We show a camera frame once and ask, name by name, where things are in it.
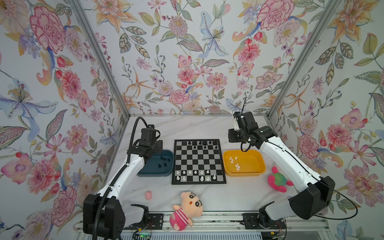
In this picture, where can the yellow plastic tray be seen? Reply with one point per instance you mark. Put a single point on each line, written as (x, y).
(243, 164)

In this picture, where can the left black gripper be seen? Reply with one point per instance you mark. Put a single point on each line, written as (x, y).
(159, 144)

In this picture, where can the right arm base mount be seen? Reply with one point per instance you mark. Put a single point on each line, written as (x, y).
(252, 221)

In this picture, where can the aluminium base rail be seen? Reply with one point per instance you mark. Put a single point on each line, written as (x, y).
(213, 221)

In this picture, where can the small pink eraser toy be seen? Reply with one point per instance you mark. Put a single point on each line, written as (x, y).
(148, 195)

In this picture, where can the pink green plush toy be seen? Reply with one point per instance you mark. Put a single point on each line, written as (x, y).
(278, 181)

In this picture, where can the black and white chessboard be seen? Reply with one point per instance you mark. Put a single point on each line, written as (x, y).
(198, 162)

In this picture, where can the pink striped plush doll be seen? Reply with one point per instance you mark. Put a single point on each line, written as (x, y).
(191, 207)

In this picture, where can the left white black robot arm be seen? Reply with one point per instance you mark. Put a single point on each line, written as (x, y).
(106, 214)

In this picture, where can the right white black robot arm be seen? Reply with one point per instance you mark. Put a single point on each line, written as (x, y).
(314, 192)

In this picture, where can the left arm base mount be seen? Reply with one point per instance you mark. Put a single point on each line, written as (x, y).
(154, 222)

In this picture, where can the teal plastic tray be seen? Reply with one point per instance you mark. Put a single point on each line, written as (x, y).
(159, 165)

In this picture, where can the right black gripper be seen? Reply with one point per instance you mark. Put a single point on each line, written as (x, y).
(235, 135)

